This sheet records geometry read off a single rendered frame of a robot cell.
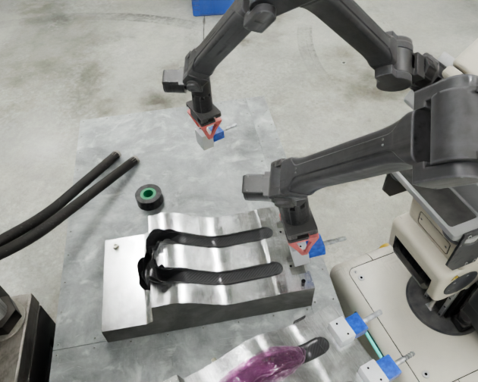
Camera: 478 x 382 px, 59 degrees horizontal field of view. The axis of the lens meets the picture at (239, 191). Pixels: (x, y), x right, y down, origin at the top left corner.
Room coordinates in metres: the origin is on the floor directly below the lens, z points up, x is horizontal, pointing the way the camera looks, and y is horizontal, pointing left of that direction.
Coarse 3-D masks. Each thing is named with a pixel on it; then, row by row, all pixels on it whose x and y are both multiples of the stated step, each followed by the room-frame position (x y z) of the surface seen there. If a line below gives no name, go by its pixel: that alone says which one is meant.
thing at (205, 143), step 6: (228, 126) 1.04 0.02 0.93; (234, 126) 1.04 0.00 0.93; (198, 132) 0.99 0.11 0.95; (210, 132) 0.99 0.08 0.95; (216, 132) 1.00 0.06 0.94; (222, 132) 1.00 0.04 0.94; (198, 138) 0.99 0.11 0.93; (204, 138) 0.97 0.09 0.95; (216, 138) 0.99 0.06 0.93; (222, 138) 1.00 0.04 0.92; (204, 144) 0.97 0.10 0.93; (210, 144) 0.98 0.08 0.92; (204, 150) 0.97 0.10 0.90
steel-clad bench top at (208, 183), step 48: (96, 144) 1.14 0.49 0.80; (144, 144) 1.13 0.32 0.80; (192, 144) 1.11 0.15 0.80; (240, 144) 1.10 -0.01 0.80; (192, 192) 0.89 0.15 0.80; (240, 192) 0.88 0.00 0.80; (96, 240) 0.72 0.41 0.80; (96, 288) 0.57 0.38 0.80; (96, 336) 0.44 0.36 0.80; (144, 336) 0.43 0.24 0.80; (192, 336) 0.43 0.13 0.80; (240, 336) 0.42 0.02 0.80
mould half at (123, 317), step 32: (160, 224) 0.66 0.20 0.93; (192, 224) 0.68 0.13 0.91; (224, 224) 0.69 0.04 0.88; (256, 224) 0.68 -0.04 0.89; (128, 256) 0.62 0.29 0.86; (160, 256) 0.57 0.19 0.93; (192, 256) 0.58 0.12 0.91; (224, 256) 0.59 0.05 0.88; (256, 256) 0.58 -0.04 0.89; (128, 288) 0.53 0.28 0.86; (160, 288) 0.48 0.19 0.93; (192, 288) 0.49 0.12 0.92; (224, 288) 0.50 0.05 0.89; (256, 288) 0.50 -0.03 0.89; (288, 288) 0.49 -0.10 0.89; (128, 320) 0.45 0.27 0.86; (160, 320) 0.44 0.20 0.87; (192, 320) 0.45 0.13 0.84; (224, 320) 0.46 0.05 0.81
